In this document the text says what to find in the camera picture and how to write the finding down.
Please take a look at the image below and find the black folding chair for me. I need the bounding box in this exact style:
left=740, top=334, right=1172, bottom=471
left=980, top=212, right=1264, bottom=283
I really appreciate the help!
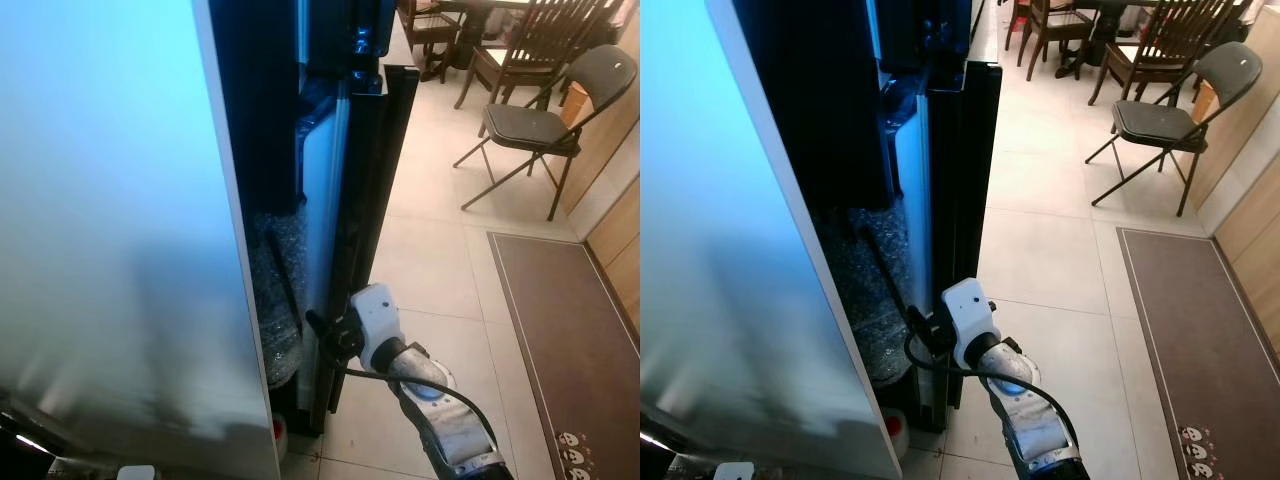
left=1085, top=40, right=1263, bottom=219
left=453, top=44, right=639, bottom=223

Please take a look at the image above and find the black fridge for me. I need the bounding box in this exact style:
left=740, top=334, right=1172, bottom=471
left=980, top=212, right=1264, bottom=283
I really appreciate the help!
left=730, top=0, right=986, bottom=401
left=207, top=0, right=399, bottom=411

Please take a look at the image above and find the dark wooden dining table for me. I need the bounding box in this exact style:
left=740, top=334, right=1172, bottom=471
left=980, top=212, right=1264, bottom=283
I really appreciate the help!
left=430, top=0, right=601, bottom=71
left=1055, top=0, right=1201, bottom=79

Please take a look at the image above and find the grey speckled fridge bin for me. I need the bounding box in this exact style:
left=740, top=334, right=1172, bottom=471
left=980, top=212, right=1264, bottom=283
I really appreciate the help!
left=245, top=205, right=306, bottom=389
left=815, top=205, right=916, bottom=386

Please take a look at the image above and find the brown panda print mat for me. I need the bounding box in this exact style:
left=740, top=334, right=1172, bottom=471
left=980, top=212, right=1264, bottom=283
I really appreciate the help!
left=486, top=231, right=641, bottom=480
left=1115, top=227, right=1280, bottom=480

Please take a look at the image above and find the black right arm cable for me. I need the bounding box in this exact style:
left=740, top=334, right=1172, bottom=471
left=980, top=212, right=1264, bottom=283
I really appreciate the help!
left=340, top=355, right=501, bottom=456
left=905, top=335, right=1081, bottom=451

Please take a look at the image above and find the dark wooden slatted chair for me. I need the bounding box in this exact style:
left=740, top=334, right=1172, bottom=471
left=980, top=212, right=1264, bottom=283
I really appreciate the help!
left=398, top=0, right=466, bottom=83
left=1087, top=0, right=1251, bottom=106
left=455, top=0, right=626, bottom=111
left=1020, top=0, right=1096, bottom=81

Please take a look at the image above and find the wooden cabinet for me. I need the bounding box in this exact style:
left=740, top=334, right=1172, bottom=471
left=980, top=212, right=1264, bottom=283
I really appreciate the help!
left=560, top=75, right=641, bottom=331
left=1185, top=10, right=1280, bottom=351

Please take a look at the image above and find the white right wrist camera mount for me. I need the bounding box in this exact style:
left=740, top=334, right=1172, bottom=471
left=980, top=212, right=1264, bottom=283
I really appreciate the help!
left=349, top=284, right=404, bottom=369
left=940, top=278, right=998, bottom=366

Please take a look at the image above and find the narrow black fridge door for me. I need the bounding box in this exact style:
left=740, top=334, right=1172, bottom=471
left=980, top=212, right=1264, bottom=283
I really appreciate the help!
left=298, top=65, right=422, bottom=438
left=893, top=60, right=1004, bottom=433

